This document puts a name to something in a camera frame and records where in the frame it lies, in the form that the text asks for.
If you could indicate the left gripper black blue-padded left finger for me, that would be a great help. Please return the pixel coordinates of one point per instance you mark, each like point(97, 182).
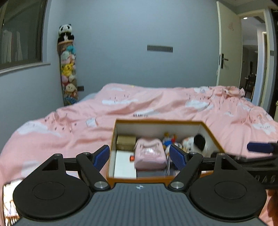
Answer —
point(88, 166)

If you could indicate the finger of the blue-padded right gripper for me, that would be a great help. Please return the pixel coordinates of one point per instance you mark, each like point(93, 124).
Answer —
point(267, 148)

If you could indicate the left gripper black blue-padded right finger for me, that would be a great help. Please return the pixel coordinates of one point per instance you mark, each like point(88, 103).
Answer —
point(190, 166)

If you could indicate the pink zippered pouch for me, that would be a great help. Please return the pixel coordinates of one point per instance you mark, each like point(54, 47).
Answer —
point(149, 154)

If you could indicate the cream bedroom door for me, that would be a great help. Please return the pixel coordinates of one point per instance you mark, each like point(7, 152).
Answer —
point(230, 50)

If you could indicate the person's right hand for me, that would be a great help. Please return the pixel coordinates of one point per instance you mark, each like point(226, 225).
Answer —
point(272, 207)

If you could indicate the white black-eared plush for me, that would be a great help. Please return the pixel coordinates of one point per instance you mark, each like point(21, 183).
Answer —
point(196, 144)

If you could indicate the small toy figure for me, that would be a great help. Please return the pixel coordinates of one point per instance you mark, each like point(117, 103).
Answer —
point(168, 140)

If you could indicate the white flat box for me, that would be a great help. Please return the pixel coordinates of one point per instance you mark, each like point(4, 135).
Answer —
point(124, 168)

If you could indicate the pink cloud-print duvet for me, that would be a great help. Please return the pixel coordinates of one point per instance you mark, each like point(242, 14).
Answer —
point(36, 189)

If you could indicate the gold small box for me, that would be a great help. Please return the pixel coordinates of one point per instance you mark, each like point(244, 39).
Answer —
point(125, 143)

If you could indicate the orange cardboard storage box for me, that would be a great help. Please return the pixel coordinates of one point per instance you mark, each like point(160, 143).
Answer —
point(156, 129)

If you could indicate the panda plush toy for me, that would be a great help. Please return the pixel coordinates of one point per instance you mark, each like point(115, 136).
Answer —
point(65, 33)

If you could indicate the dark window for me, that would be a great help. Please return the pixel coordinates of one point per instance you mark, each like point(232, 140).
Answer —
point(21, 32)

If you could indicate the grey wall switch panel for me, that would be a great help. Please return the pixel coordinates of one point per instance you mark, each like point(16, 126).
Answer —
point(159, 48)

